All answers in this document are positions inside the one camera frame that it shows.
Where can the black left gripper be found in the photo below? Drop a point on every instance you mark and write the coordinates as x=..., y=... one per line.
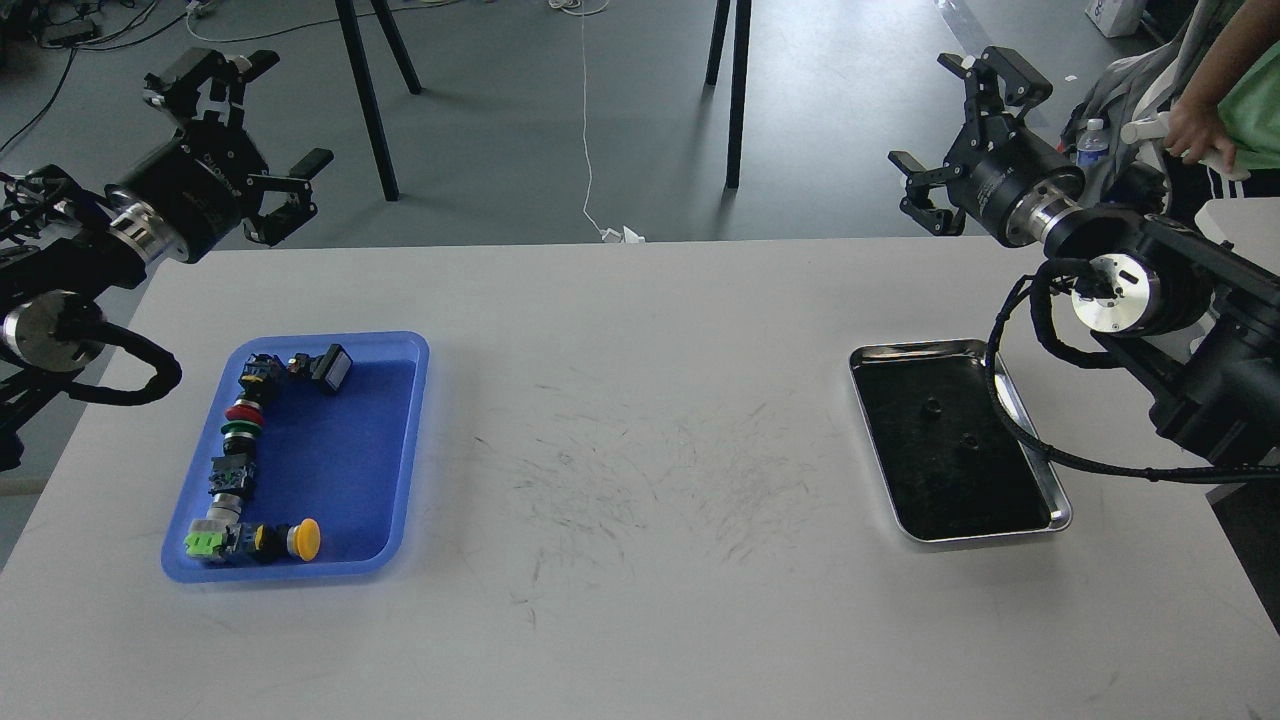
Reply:
x=210, y=176

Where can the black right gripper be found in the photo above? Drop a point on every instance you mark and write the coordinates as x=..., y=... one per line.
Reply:
x=1012, y=181

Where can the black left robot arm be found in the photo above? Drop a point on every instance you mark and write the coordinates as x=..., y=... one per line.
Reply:
x=63, y=245

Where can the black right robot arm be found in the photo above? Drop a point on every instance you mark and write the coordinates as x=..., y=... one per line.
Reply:
x=1119, y=287

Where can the person's hand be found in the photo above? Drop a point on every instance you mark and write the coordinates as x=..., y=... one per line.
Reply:
x=1194, y=130

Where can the clear water bottle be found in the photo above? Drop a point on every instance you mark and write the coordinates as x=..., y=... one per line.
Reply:
x=1092, y=144

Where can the grey backpack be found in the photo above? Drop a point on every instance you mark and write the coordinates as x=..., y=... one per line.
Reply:
x=1139, y=88

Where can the black stand leg left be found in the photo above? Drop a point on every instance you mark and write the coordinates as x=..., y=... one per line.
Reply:
x=348, y=23

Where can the black stand leg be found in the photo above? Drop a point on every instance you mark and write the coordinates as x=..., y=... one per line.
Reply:
x=348, y=23
x=742, y=18

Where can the black square push button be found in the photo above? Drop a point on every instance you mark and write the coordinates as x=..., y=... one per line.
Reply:
x=329, y=372

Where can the black stand leg right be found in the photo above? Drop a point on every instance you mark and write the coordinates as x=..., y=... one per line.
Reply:
x=742, y=18

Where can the person in green shirt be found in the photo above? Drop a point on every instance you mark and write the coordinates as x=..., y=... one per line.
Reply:
x=1241, y=76

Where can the blue plastic tray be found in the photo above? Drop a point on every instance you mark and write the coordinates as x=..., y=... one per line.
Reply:
x=345, y=460

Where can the silver metal tray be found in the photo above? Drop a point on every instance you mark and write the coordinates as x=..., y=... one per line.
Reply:
x=940, y=492

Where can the yellow mushroom push button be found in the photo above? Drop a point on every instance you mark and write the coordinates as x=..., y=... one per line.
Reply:
x=301, y=541

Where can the black blue switch block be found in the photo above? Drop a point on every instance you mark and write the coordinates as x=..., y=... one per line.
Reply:
x=261, y=378

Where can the red push button switch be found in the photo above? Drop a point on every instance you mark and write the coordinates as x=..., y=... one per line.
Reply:
x=244, y=410

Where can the green push button switch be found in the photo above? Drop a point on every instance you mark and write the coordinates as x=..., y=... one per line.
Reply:
x=240, y=430

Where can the black switch contact block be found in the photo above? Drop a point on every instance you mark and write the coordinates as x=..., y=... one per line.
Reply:
x=233, y=475

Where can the green block silver switch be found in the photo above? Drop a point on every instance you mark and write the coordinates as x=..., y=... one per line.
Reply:
x=216, y=537

